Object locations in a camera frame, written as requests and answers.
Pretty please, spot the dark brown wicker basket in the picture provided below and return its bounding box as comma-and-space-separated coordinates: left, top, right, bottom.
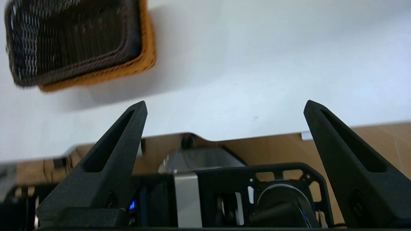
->
4, 0, 143, 88

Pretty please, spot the orange wicker basket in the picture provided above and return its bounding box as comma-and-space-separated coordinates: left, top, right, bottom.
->
39, 0, 157, 93

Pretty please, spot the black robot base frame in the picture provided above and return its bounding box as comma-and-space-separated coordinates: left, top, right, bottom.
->
0, 162, 334, 230

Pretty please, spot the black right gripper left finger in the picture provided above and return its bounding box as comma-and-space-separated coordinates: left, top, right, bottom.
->
36, 101, 148, 222

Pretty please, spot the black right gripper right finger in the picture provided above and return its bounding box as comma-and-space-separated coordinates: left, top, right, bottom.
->
304, 100, 411, 227

